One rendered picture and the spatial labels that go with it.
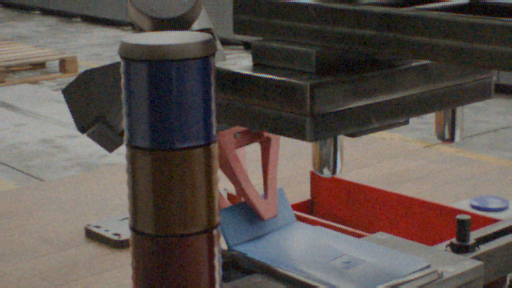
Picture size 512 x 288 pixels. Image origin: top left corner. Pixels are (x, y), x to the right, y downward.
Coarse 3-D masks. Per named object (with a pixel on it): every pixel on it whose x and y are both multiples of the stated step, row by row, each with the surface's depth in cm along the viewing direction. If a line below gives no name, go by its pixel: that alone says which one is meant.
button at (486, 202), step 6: (474, 198) 108; (480, 198) 108; (486, 198) 108; (492, 198) 108; (498, 198) 108; (504, 198) 108; (474, 204) 107; (480, 204) 106; (486, 204) 106; (492, 204) 106; (498, 204) 106; (504, 204) 106; (486, 210) 106; (492, 210) 106; (498, 210) 106
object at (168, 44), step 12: (132, 36) 42; (144, 36) 41; (156, 36) 41; (168, 36) 41; (180, 36) 41; (192, 36) 41; (204, 36) 41; (120, 48) 41; (132, 48) 40; (144, 48) 40; (156, 48) 40; (168, 48) 40; (180, 48) 40; (192, 48) 40; (204, 48) 40; (216, 48) 41
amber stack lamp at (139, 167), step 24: (216, 144) 42; (144, 168) 41; (168, 168) 41; (192, 168) 41; (216, 168) 42; (144, 192) 41; (168, 192) 41; (192, 192) 41; (216, 192) 42; (144, 216) 42; (168, 216) 41; (192, 216) 42; (216, 216) 43
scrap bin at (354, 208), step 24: (312, 192) 112; (336, 192) 109; (360, 192) 106; (384, 192) 104; (312, 216) 112; (336, 216) 110; (360, 216) 107; (384, 216) 104; (408, 216) 102; (432, 216) 100; (480, 216) 95; (432, 240) 100
